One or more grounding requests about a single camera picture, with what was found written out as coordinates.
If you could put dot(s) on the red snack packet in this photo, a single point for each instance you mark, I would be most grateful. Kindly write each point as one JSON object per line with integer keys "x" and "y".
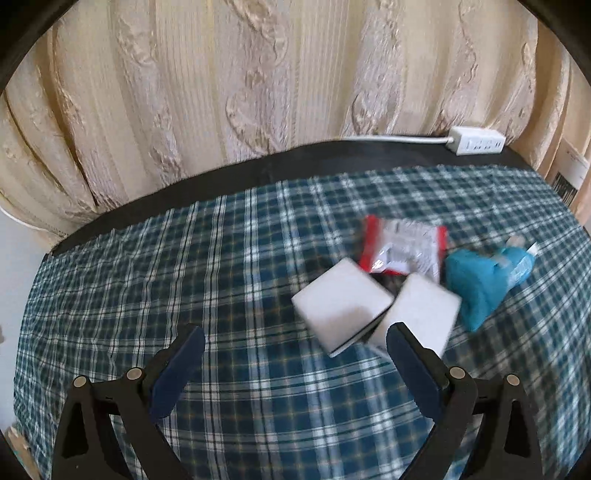
{"x": 406, "y": 249}

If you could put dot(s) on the beige patterned curtain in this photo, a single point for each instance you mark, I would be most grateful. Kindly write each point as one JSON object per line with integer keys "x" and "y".
{"x": 277, "y": 69}

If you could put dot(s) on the white power strip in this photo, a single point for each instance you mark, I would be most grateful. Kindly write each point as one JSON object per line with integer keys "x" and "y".
{"x": 475, "y": 143}

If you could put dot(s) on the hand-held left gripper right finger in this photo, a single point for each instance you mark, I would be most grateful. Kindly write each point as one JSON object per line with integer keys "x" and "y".
{"x": 411, "y": 364}

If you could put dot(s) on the blue towel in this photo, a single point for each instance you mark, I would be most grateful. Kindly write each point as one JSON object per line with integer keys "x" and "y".
{"x": 475, "y": 286}

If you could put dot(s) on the white sponge block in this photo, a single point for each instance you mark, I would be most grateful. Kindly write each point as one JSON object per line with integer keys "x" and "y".
{"x": 425, "y": 304}
{"x": 337, "y": 300}

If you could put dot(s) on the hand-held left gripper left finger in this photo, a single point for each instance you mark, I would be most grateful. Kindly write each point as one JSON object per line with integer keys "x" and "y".
{"x": 178, "y": 369}

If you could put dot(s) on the printed cardboard box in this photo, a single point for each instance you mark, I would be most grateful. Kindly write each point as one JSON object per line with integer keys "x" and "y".
{"x": 570, "y": 170}

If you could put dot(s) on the blue plaid tablecloth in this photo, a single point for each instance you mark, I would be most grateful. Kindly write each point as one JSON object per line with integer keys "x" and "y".
{"x": 184, "y": 277}

